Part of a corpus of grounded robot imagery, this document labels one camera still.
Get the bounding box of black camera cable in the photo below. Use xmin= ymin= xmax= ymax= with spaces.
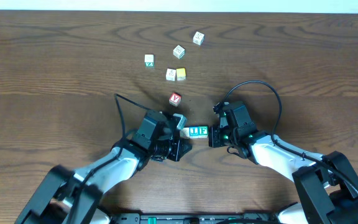
xmin=67 ymin=93 xmax=152 ymax=224
xmin=219 ymin=80 xmax=358 ymax=224

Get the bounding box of black left camera cable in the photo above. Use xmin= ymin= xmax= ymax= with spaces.
xmin=67 ymin=93 xmax=152 ymax=224

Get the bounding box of white letter Y block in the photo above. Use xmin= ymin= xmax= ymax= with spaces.
xmin=180 ymin=127 xmax=190 ymax=139

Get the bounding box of red letter A block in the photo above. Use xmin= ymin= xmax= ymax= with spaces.
xmin=168 ymin=93 xmax=181 ymax=107

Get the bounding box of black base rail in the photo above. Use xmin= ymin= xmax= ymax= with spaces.
xmin=110 ymin=212 xmax=279 ymax=224

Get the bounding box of white block green side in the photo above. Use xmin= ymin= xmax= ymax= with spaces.
xmin=144 ymin=54 xmax=155 ymax=67

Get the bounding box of green letter F block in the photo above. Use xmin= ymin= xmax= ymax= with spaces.
xmin=198 ymin=126 xmax=208 ymax=138

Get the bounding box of black right camera cable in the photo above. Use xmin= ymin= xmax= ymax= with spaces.
xmin=219 ymin=80 xmax=358 ymax=224

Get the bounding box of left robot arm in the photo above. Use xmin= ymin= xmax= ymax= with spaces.
xmin=16 ymin=137 xmax=192 ymax=223

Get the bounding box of blue letter L block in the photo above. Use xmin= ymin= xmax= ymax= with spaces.
xmin=189 ymin=126 xmax=199 ymax=139

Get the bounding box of white block top right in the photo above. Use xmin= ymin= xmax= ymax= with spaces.
xmin=193 ymin=31 xmax=204 ymax=45

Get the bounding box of yellow block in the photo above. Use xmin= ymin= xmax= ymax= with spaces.
xmin=176 ymin=68 xmax=186 ymax=81

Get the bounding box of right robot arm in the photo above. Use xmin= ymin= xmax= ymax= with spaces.
xmin=209 ymin=124 xmax=358 ymax=223

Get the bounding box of white block teal side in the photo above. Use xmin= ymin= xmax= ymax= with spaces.
xmin=173 ymin=45 xmax=185 ymax=59

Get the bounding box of white picture block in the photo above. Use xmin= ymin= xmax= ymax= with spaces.
xmin=165 ymin=68 xmax=177 ymax=82

